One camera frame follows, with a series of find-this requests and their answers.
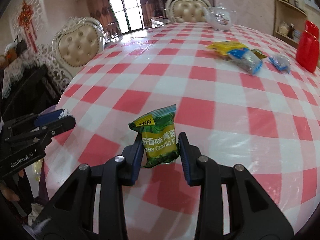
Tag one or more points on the cream tufted chair left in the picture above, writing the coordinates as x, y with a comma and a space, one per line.
78, 42

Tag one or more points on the small blue clear packet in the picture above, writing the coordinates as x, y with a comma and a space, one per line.
280, 62

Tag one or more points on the blue monkey snack bag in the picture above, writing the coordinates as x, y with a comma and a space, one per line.
246, 60

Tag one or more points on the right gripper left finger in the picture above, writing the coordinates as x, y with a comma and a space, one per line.
89, 204

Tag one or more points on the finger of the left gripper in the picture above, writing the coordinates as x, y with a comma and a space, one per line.
57, 118
49, 132

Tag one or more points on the cream tufted chair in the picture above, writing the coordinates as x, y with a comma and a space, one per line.
78, 42
179, 11

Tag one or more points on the window with curtains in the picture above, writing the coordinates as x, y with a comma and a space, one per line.
128, 14

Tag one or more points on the yellow snack bag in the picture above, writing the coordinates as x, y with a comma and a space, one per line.
222, 48

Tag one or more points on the red chinese knot decoration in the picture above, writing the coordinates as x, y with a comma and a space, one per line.
25, 21

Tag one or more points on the person hand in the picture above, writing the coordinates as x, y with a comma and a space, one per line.
9, 193

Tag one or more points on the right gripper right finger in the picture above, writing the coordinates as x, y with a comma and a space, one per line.
233, 205

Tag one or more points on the white floral teapot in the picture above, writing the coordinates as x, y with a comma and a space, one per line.
219, 17

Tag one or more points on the red white checkered tablecloth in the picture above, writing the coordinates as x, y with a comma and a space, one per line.
268, 122

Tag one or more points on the green pea snack packet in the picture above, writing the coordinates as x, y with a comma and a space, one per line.
259, 54

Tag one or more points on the red thermos jug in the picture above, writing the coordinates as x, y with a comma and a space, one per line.
308, 48

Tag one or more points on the dark sideboard with lace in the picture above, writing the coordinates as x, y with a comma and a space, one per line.
39, 88

